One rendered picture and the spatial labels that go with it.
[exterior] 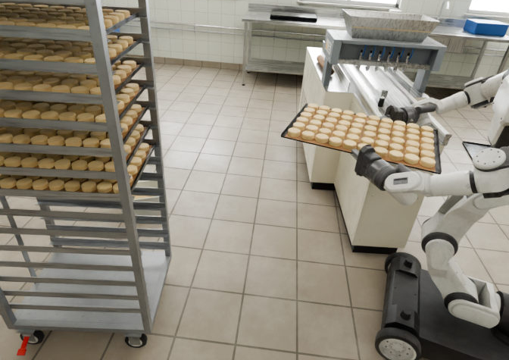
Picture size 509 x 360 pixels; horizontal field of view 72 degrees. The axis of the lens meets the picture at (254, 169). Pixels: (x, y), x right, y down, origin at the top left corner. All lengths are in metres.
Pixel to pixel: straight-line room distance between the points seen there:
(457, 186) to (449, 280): 0.83
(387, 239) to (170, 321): 1.36
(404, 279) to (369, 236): 0.36
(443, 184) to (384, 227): 1.16
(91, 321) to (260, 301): 0.85
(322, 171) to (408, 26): 1.15
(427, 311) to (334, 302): 0.47
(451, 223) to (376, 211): 0.60
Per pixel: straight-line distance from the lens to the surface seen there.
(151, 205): 1.86
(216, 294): 2.08
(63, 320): 1.95
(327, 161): 2.76
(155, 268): 2.03
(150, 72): 1.53
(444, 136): 2.01
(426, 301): 2.10
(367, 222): 2.24
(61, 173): 1.34
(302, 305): 2.08
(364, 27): 2.50
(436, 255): 1.76
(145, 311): 1.70
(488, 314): 1.99
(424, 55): 2.71
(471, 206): 1.63
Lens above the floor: 1.63
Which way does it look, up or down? 32 degrees down
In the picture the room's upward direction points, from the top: 4 degrees clockwise
